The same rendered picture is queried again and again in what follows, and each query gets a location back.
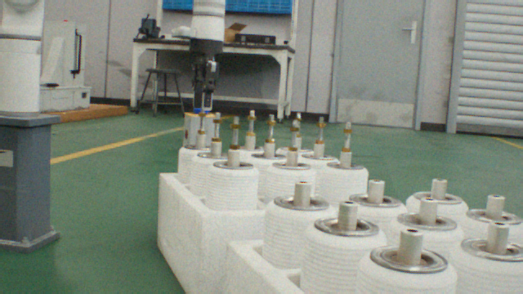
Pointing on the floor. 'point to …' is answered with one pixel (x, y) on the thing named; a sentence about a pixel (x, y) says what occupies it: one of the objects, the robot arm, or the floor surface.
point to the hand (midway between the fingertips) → (202, 103)
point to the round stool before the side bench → (158, 91)
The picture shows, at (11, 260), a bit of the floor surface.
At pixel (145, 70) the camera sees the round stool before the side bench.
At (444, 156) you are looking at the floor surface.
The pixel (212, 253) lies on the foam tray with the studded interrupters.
